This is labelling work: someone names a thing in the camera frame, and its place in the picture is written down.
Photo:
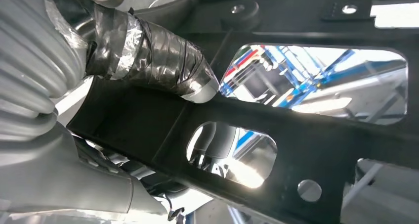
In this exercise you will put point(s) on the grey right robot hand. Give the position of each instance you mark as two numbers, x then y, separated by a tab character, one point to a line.
157	55

